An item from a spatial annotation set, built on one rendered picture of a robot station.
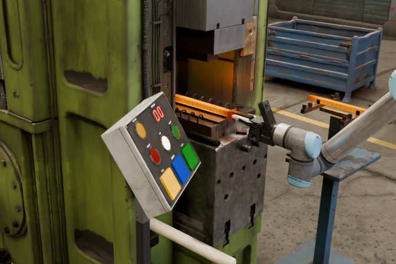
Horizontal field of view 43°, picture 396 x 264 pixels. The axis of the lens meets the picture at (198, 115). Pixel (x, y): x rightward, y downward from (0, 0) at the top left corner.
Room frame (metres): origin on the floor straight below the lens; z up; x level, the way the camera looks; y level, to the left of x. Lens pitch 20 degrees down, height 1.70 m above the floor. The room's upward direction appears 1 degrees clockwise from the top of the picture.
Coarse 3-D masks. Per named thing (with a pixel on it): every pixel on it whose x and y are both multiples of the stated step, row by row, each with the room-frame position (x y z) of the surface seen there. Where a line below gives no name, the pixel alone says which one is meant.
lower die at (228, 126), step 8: (176, 104) 2.11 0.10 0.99; (184, 104) 2.09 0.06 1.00; (176, 112) 2.04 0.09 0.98; (184, 112) 2.02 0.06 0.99; (200, 112) 2.02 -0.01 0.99; (208, 112) 2.01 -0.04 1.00; (184, 120) 1.96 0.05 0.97; (192, 120) 1.95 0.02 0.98; (200, 120) 1.95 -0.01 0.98; (208, 120) 1.94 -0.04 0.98; (216, 120) 1.93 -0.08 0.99; (224, 120) 1.94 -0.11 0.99; (232, 120) 1.98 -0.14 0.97; (192, 128) 1.93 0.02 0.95; (200, 128) 1.91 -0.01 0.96; (208, 128) 1.88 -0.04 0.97; (216, 128) 1.90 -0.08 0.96; (224, 128) 1.94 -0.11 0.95; (232, 128) 1.98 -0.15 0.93; (216, 136) 1.90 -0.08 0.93; (224, 136) 1.94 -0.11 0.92
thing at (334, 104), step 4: (308, 96) 2.40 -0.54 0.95; (312, 96) 2.40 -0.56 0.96; (316, 96) 2.40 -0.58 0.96; (312, 100) 2.39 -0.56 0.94; (324, 100) 2.34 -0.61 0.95; (328, 100) 2.34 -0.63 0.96; (332, 100) 2.34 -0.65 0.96; (324, 104) 2.34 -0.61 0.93; (328, 104) 2.32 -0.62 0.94; (332, 104) 2.31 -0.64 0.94; (336, 104) 2.29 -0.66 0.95; (340, 104) 2.28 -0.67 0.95; (344, 104) 2.28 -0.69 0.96; (348, 104) 2.28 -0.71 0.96; (340, 108) 2.28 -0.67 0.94; (344, 108) 2.26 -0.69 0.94; (348, 108) 2.25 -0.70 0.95; (352, 108) 2.24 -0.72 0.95; (356, 108) 2.22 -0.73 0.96; (360, 108) 2.23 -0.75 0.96; (364, 108) 2.23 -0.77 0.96; (352, 112) 2.23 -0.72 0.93
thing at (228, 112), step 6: (180, 96) 2.14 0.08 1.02; (186, 102) 2.10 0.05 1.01; (192, 102) 2.08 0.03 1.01; (198, 102) 2.07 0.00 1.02; (204, 102) 2.07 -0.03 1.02; (204, 108) 2.03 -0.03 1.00; (210, 108) 2.01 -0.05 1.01; (216, 108) 1.99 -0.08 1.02; (222, 108) 1.99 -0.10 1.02; (228, 114) 1.94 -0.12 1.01; (240, 114) 1.92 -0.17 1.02; (246, 114) 1.92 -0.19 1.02
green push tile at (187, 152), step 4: (188, 144) 1.56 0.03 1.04; (184, 148) 1.52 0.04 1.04; (188, 148) 1.54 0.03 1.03; (180, 152) 1.50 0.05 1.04; (184, 152) 1.50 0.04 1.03; (188, 152) 1.53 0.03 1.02; (192, 152) 1.55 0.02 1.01; (184, 156) 1.49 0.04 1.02; (188, 156) 1.51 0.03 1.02; (192, 156) 1.54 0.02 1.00; (188, 160) 1.50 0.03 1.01; (192, 160) 1.52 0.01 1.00; (196, 160) 1.55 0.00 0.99; (188, 164) 1.49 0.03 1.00; (192, 164) 1.50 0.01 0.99; (192, 168) 1.49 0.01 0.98
